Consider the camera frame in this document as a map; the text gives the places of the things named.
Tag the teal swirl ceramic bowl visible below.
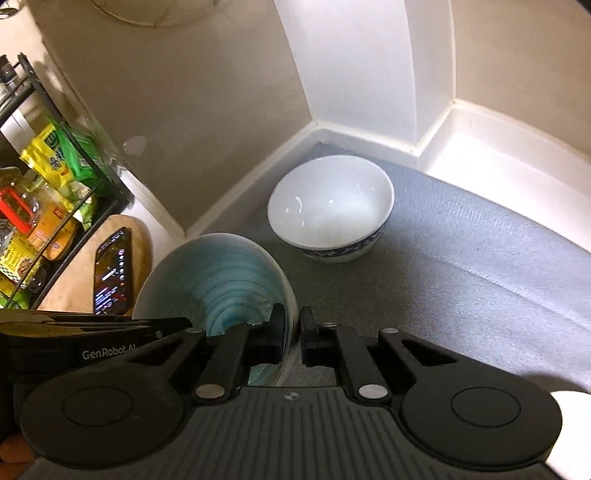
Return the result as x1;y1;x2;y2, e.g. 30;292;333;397
132;233;297;386

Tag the white bowl blue pattern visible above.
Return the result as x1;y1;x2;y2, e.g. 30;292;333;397
266;155;396;263

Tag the white floral plate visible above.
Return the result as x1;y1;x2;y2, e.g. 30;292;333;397
547;391;591;479

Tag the person left hand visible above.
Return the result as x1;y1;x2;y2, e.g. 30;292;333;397
0;434;36;480

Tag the wooden cutting board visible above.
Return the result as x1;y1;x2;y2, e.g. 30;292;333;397
36;214;152;314

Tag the black smartphone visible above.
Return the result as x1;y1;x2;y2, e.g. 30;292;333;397
93;227;133;315

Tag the sauce bottle red cap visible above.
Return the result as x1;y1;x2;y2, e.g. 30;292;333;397
1;176;47;294

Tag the cooking oil bottle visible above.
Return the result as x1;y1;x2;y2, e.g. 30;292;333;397
22;177;78;261

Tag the grey drying mat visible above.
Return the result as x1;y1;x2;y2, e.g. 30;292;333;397
212;162;590;391

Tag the yellow green snack bag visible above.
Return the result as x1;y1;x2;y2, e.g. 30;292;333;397
20;120;110;230

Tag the metal mesh strainer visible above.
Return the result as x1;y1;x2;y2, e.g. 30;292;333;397
91;0;221;28

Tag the black wire rack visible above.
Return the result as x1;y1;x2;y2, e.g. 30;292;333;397
1;54;132;309

